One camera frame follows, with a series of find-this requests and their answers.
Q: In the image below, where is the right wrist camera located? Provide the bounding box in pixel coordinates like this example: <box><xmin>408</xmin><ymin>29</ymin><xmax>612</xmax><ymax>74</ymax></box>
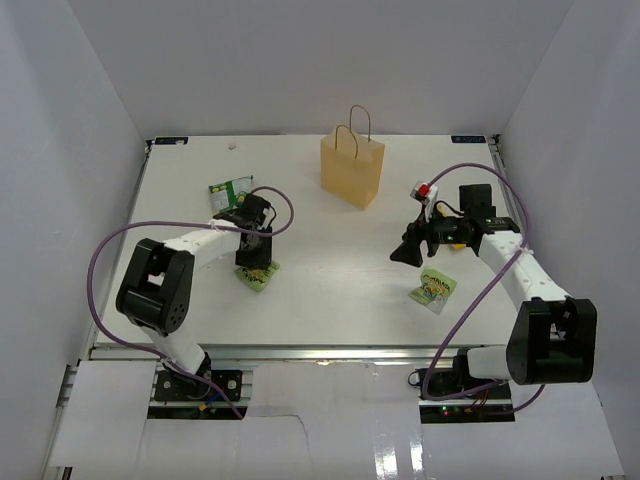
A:
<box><xmin>410</xmin><ymin>181</ymin><xmax>438</xmax><ymax>223</ymax></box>

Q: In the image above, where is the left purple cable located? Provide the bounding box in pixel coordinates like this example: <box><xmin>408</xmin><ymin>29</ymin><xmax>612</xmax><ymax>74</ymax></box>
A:
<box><xmin>91</xmin><ymin>186</ymin><xmax>296</xmax><ymax>421</ymax></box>

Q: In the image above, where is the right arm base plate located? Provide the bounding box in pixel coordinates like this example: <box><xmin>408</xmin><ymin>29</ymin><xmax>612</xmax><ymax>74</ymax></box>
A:
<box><xmin>407</xmin><ymin>368</ymin><xmax>515</xmax><ymax>425</ymax></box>

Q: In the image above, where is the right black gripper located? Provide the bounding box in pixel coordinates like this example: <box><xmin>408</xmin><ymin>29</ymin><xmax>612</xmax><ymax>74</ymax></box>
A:
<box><xmin>390</xmin><ymin>204</ymin><xmax>469</xmax><ymax>268</ymax></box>

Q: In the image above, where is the green candy packet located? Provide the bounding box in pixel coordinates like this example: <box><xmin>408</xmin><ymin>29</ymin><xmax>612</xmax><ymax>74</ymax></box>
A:
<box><xmin>409</xmin><ymin>266</ymin><xmax>457</xmax><ymax>315</ymax></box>
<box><xmin>235</xmin><ymin>261</ymin><xmax>280</xmax><ymax>293</ymax></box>

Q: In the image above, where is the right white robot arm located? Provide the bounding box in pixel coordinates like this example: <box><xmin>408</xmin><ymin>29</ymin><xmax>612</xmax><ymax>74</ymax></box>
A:
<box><xmin>390</xmin><ymin>182</ymin><xmax>597</xmax><ymax>399</ymax></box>

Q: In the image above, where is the brown paper bag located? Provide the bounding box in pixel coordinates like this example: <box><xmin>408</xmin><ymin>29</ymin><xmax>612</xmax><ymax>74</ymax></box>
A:
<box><xmin>320</xmin><ymin>104</ymin><xmax>385</xmax><ymax>210</ymax></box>

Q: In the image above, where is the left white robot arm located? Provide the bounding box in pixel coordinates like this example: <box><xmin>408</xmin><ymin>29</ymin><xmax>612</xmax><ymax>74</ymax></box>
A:
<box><xmin>116</xmin><ymin>194</ymin><xmax>273</xmax><ymax>399</ymax></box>

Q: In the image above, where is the green white snack packet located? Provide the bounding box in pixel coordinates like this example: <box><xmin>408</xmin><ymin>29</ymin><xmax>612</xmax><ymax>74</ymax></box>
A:
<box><xmin>208</xmin><ymin>175</ymin><xmax>254</xmax><ymax>214</ymax></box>

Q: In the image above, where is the front aluminium rail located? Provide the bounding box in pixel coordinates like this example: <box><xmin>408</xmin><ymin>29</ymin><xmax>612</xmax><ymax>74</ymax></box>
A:
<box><xmin>74</xmin><ymin>344</ymin><xmax>511</xmax><ymax>363</ymax></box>

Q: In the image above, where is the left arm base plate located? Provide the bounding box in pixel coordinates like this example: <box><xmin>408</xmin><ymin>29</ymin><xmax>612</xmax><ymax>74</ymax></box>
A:
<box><xmin>151</xmin><ymin>369</ymin><xmax>244</xmax><ymax>418</ymax></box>

